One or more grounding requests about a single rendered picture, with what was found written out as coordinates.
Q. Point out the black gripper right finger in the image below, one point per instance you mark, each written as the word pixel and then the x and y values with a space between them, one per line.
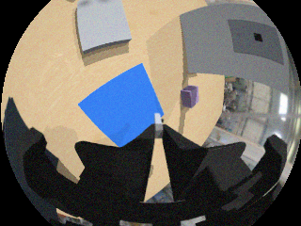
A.
pixel 186 160

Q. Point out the small purple block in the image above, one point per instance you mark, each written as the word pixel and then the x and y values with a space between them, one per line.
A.
pixel 189 96

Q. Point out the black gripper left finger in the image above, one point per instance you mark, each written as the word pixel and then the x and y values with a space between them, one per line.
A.
pixel 133 159

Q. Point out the blue flat square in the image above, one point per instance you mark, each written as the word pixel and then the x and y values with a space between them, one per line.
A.
pixel 124 106

